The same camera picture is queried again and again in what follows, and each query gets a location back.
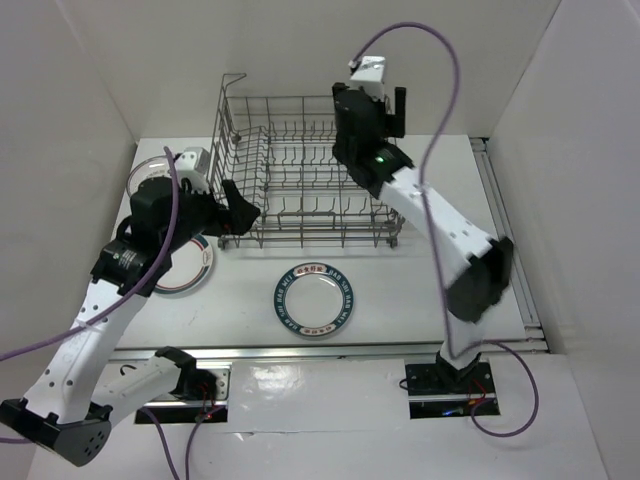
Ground aluminium mounting rail front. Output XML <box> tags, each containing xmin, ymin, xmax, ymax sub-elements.
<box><xmin>109</xmin><ymin>337</ymin><xmax>550</xmax><ymax>364</ymax></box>

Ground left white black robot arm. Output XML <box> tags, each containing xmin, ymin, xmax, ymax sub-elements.
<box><xmin>1</xmin><ymin>177</ymin><xmax>260</xmax><ymax>467</ymax></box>

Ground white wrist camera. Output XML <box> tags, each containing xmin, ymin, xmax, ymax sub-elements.
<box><xmin>348</xmin><ymin>55</ymin><xmax>386</xmax><ymax>101</ymax></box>
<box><xmin>174</xmin><ymin>147</ymin><xmax>211</xmax><ymax>194</ymax></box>

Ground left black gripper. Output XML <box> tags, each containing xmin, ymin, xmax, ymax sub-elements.
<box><xmin>162</xmin><ymin>178</ymin><xmax>260</xmax><ymax>251</ymax></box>

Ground aluminium rail right side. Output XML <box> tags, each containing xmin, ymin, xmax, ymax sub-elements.
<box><xmin>470</xmin><ymin>137</ymin><xmax>550</xmax><ymax>354</ymax></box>

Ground white cover panel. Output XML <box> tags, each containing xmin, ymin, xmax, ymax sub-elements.
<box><xmin>227</xmin><ymin>359</ymin><xmax>409</xmax><ymax>434</ymax></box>

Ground white plate red green rim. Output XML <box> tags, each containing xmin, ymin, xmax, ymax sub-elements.
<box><xmin>154</xmin><ymin>235</ymin><xmax>214</xmax><ymax>295</ymax></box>

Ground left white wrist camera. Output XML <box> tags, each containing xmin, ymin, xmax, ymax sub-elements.
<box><xmin>174</xmin><ymin>147</ymin><xmax>211</xmax><ymax>194</ymax></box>

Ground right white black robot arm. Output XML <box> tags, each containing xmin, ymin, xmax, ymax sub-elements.
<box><xmin>332</xmin><ymin>82</ymin><xmax>514</xmax><ymax>392</ymax></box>

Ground small white plate red characters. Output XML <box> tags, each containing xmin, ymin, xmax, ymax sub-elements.
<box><xmin>126</xmin><ymin>155</ymin><xmax>171</xmax><ymax>197</ymax></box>

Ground grey wire dish rack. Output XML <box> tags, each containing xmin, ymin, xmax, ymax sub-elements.
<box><xmin>209</xmin><ymin>73</ymin><xmax>404</xmax><ymax>249</ymax></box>

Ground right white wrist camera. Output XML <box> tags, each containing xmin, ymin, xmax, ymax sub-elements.
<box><xmin>348</xmin><ymin>55</ymin><xmax>386</xmax><ymax>101</ymax></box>

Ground dark green rimmed plate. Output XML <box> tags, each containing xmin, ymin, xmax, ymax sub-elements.
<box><xmin>273</xmin><ymin>262</ymin><xmax>355</xmax><ymax>340</ymax></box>

